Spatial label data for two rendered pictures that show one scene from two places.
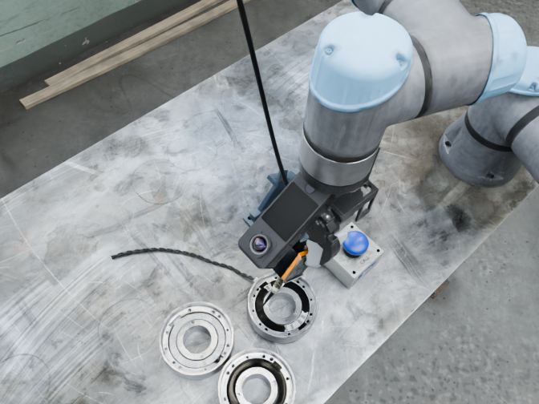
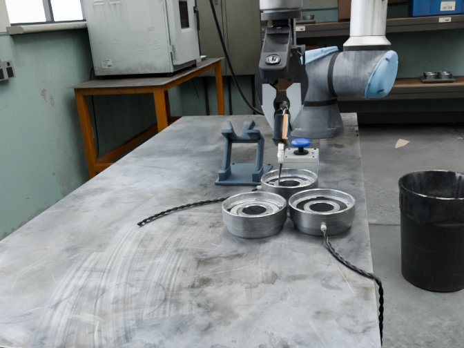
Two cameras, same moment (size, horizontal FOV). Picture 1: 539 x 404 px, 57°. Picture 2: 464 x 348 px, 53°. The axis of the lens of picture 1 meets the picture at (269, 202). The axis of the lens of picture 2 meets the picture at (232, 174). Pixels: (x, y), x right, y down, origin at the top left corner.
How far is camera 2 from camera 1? 0.72 m
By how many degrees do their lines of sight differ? 45
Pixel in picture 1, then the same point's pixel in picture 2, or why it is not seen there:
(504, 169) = (337, 119)
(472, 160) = (318, 120)
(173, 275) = (196, 214)
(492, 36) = not seen: outside the picture
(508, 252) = not seen: hidden behind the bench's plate
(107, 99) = not seen: outside the picture
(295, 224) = (284, 43)
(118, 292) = (163, 234)
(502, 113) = (317, 74)
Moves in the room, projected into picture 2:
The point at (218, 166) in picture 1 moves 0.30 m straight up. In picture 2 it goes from (170, 177) to (153, 36)
